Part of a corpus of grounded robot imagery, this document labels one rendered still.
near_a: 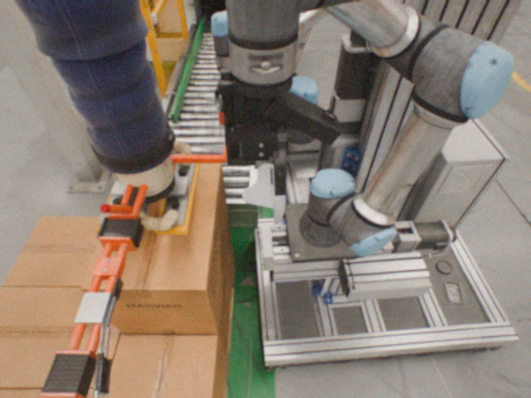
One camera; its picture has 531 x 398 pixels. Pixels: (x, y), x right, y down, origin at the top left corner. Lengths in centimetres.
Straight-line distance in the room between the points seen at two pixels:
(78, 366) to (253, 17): 70
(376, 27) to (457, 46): 15
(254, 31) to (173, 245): 94
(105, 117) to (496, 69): 79
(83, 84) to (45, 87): 164
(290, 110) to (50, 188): 279
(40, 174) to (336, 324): 258
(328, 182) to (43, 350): 129
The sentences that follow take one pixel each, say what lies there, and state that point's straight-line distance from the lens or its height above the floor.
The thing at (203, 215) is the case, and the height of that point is 94.
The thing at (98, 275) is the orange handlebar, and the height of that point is 120.
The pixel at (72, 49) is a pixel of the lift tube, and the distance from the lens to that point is 81.
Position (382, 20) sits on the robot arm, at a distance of 66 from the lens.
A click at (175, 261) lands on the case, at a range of 116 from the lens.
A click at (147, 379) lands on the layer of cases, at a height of 54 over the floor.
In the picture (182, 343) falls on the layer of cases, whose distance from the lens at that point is 147.
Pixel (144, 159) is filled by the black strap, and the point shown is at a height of 131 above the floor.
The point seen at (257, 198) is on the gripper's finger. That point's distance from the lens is 46.
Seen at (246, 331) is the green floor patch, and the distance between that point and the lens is 203.
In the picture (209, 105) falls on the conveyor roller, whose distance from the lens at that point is 258.
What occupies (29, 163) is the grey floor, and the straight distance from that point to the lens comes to 345.
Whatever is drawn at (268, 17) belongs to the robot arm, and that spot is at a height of 179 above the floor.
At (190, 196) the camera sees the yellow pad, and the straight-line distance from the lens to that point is 115.
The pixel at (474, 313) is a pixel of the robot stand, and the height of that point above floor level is 21.
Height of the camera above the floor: 192
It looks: 49 degrees down
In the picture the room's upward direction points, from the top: straight up
